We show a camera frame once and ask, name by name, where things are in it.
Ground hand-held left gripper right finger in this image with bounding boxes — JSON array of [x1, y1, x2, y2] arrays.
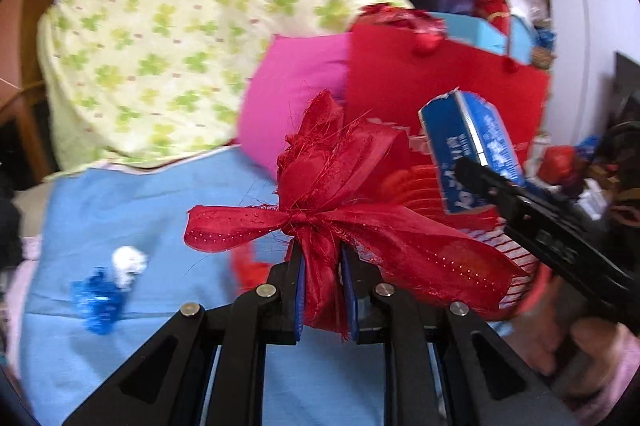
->
[[341, 246, 581, 426]]

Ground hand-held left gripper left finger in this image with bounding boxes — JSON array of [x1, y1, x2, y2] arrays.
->
[[62, 238, 306, 426]]

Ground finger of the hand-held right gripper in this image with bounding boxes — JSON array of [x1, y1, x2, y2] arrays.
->
[[455, 156, 546, 227]]

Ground blue and white carton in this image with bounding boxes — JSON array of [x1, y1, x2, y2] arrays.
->
[[417, 92, 527, 215]]

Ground red plastic mesh basket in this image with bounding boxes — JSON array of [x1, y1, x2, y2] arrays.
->
[[231, 121, 551, 322]]

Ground red ribbon bow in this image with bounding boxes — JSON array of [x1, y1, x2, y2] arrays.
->
[[184, 90, 531, 339]]

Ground white plastic bag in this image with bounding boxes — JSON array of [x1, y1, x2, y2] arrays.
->
[[111, 246, 149, 289]]

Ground blue plastic bag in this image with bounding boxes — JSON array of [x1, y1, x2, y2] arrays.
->
[[70, 268, 126, 336]]

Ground person's right hand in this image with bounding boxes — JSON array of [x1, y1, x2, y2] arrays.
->
[[542, 306, 638, 387]]

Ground red plastic bag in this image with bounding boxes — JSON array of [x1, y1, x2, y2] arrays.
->
[[542, 146, 576, 187], [362, 3, 446, 51]]

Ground red paper shopping bag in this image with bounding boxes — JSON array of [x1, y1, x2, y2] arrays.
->
[[345, 18, 551, 151]]

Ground light blue cardboard box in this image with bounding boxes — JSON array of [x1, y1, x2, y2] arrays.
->
[[430, 12, 531, 66]]

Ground light blue blanket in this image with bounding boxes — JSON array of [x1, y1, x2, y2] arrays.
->
[[17, 146, 511, 426]]

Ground pink pillow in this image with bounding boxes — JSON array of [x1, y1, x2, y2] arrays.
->
[[237, 33, 353, 179]]

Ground yellow clover print quilt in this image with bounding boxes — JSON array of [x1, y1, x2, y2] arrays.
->
[[37, 0, 416, 174]]

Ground brown wooden pillar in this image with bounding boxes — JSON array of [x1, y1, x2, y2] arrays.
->
[[0, 0, 76, 181]]

